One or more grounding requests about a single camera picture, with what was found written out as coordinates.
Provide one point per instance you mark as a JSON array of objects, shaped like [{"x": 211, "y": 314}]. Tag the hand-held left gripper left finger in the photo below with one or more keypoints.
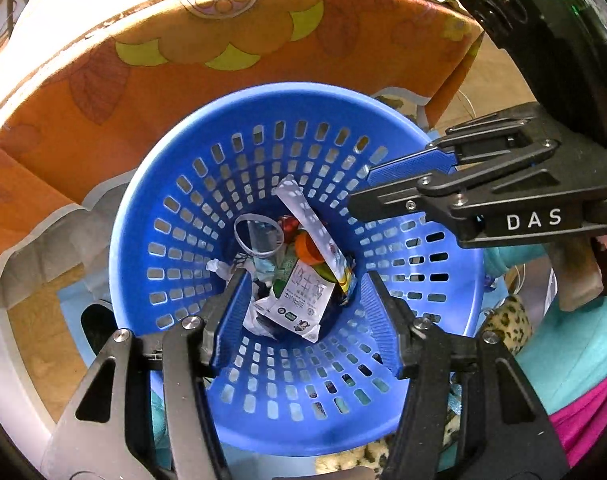
[{"x": 231, "y": 320}]

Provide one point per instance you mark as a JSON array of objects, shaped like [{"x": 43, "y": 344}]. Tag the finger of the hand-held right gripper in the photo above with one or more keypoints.
[
  {"x": 383, "y": 202},
  {"x": 408, "y": 169}
]

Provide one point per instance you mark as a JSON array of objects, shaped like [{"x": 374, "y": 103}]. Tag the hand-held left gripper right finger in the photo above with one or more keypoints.
[{"x": 383, "y": 327}]

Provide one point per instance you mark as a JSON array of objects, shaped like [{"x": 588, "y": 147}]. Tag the white tissue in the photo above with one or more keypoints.
[{"x": 218, "y": 267}]

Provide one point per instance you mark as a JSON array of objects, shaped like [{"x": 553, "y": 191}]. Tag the white printed snack packet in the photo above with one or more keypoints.
[{"x": 296, "y": 305}]

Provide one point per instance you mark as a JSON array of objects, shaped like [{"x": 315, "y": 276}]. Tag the green snack wrapper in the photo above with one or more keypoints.
[{"x": 285, "y": 271}]

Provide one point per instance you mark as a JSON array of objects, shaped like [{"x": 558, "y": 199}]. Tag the long silver white wrapper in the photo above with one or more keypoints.
[{"x": 308, "y": 225}]

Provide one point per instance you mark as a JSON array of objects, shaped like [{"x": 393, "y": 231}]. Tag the clear plastic cup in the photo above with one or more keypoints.
[{"x": 258, "y": 235}]

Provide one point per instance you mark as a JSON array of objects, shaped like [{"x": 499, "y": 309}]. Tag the orange bottle cap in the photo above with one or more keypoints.
[{"x": 307, "y": 251}]

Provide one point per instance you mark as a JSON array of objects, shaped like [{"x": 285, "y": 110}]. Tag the blue plastic basket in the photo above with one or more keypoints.
[{"x": 183, "y": 185}]

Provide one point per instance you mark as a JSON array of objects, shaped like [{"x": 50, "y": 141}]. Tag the person's right hand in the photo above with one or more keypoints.
[{"x": 578, "y": 275}]

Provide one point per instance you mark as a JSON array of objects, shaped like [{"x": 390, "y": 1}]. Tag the leopard print cloth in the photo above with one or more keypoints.
[
  {"x": 508, "y": 322},
  {"x": 353, "y": 460}
]

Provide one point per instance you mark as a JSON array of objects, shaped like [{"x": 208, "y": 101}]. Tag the light blue stool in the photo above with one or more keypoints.
[{"x": 73, "y": 305}]

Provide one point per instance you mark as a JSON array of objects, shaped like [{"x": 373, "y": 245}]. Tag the teal clothing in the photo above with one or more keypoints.
[{"x": 558, "y": 340}]

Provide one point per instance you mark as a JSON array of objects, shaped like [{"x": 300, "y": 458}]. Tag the pink clothing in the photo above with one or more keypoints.
[{"x": 593, "y": 420}]

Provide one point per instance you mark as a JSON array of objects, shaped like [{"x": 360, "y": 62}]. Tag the orange floral tablecloth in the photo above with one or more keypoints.
[{"x": 108, "y": 110}]

